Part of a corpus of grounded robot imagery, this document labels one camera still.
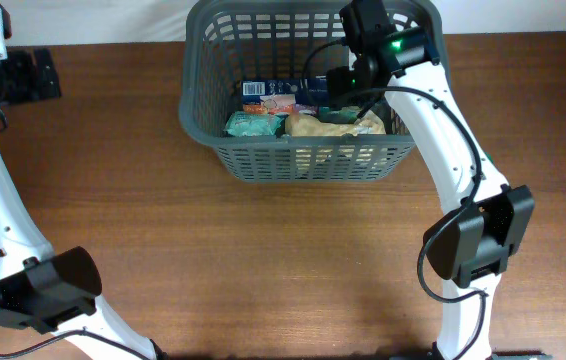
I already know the teal snack packet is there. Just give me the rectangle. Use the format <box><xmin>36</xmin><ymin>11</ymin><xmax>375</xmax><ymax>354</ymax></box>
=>
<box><xmin>224</xmin><ymin>111</ymin><xmax>284</xmax><ymax>137</ymax></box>

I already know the grey plastic basket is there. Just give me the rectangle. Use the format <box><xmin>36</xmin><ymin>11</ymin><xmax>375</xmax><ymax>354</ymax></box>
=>
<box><xmin>178</xmin><ymin>0</ymin><xmax>457</xmax><ymax>184</ymax></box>

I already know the blue carton box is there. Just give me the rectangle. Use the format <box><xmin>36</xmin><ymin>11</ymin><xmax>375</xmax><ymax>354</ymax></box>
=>
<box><xmin>239</xmin><ymin>76</ymin><xmax>329</xmax><ymax>116</ymax></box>

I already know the tan food pouch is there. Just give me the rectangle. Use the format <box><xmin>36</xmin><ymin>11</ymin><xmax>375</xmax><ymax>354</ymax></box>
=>
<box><xmin>285</xmin><ymin>108</ymin><xmax>387</xmax><ymax>169</ymax></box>

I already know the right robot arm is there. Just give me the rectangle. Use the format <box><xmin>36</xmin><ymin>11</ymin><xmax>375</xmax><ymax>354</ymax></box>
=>
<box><xmin>327</xmin><ymin>1</ymin><xmax>535</xmax><ymax>359</ymax></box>

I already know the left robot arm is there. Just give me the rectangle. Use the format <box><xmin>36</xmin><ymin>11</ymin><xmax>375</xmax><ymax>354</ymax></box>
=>
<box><xmin>0</xmin><ymin>154</ymin><xmax>166</xmax><ymax>359</ymax></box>

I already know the right black cable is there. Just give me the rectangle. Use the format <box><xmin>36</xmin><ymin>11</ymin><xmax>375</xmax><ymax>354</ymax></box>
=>
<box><xmin>301</xmin><ymin>38</ymin><xmax>489</xmax><ymax>360</ymax></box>

